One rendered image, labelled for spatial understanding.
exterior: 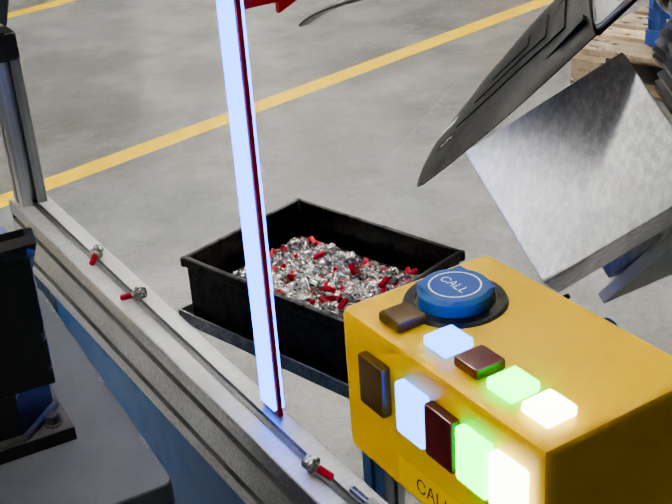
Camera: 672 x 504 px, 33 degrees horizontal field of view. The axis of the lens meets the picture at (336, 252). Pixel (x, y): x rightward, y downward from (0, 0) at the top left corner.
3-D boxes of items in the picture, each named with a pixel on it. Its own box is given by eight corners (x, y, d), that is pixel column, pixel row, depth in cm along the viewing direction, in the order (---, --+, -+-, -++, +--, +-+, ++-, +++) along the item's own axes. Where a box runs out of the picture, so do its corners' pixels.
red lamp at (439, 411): (462, 471, 54) (461, 419, 53) (452, 476, 54) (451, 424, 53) (434, 449, 56) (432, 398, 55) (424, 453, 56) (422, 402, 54)
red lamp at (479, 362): (506, 369, 54) (506, 358, 53) (476, 382, 53) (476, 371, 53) (482, 353, 55) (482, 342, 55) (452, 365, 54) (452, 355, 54)
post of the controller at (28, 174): (48, 201, 129) (15, 30, 120) (23, 208, 127) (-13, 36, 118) (39, 193, 131) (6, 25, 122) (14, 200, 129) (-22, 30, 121)
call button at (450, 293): (509, 313, 59) (509, 283, 59) (448, 338, 57) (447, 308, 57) (461, 284, 62) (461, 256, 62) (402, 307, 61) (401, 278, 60)
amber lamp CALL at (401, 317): (427, 323, 58) (426, 313, 58) (398, 335, 57) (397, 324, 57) (406, 309, 59) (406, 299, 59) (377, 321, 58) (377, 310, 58)
